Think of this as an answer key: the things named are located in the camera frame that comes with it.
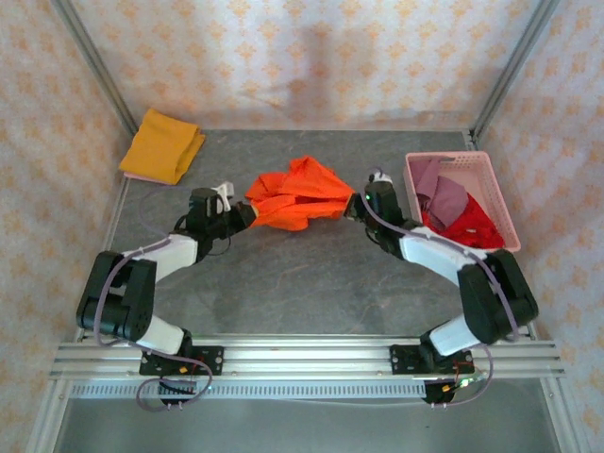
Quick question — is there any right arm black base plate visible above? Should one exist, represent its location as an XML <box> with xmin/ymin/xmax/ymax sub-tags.
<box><xmin>389</xmin><ymin>344</ymin><xmax>474</xmax><ymax>377</ymax></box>

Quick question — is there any slotted grey cable duct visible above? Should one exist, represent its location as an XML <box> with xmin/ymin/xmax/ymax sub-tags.
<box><xmin>69</xmin><ymin>379</ymin><xmax>428</xmax><ymax>401</ymax></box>

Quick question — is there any orange t-shirt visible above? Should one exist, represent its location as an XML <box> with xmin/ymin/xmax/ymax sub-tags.
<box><xmin>243</xmin><ymin>155</ymin><xmax>356</xmax><ymax>232</ymax></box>

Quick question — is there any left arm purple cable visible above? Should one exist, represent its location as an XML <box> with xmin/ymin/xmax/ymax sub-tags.
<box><xmin>93</xmin><ymin>186</ymin><xmax>214</xmax><ymax>412</ymax></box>

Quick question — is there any yellow folded t-shirt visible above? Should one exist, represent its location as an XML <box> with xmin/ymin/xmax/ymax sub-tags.
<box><xmin>117</xmin><ymin>108</ymin><xmax>208</xmax><ymax>186</ymax></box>

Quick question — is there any aluminium side rail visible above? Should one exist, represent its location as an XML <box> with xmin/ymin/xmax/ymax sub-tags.
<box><xmin>75</xmin><ymin>136</ymin><xmax>143</xmax><ymax>342</ymax></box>

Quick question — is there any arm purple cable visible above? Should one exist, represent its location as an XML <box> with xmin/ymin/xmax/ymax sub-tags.
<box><xmin>362</xmin><ymin>165</ymin><xmax>520</xmax><ymax>411</ymax></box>
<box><xmin>93</xmin><ymin>186</ymin><xmax>214</xmax><ymax>412</ymax></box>

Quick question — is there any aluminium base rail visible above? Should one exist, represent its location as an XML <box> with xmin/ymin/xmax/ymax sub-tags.
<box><xmin>49</xmin><ymin>333</ymin><xmax>566</xmax><ymax>379</ymax></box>

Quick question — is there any purple t-shirt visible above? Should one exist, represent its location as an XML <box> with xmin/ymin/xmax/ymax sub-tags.
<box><xmin>412</xmin><ymin>158</ymin><xmax>471</xmax><ymax>228</ymax></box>

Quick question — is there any pink folded t-shirt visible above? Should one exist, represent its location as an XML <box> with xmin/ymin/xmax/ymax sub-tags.
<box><xmin>123</xmin><ymin>171</ymin><xmax>172</xmax><ymax>188</ymax></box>

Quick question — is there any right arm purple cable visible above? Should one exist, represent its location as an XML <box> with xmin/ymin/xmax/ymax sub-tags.
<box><xmin>362</xmin><ymin>165</ymin><xmax>520</xmax><ymax>411</ymax></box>

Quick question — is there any pink plastic basket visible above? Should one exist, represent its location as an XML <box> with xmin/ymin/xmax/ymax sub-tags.
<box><xmin>403</xmin><ymin>150</ymin><xmax>523</xmax><ymax>253</ymax></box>

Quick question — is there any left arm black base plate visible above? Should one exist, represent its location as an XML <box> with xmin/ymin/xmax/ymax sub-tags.
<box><xmin>139</xmin><ymin>345</ymin><xmax>226</xmax><ymax>378</ymax></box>

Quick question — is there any aluminium frame post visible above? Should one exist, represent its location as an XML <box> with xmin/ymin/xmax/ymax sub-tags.
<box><xmin>50</xmin><ymin>0</ymin><xmax>142</xmax><ymax>139</ymax></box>
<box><xmin>470</xmin><ymin>0</ymin><xmax>562</xmax><ymax>139</ymax></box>

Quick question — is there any red t-shirt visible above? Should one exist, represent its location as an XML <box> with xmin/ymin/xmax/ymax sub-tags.
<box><xmin>419</xmin><ymin>193</ymin><xmax>507</xmax><ymax>250</ymax></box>

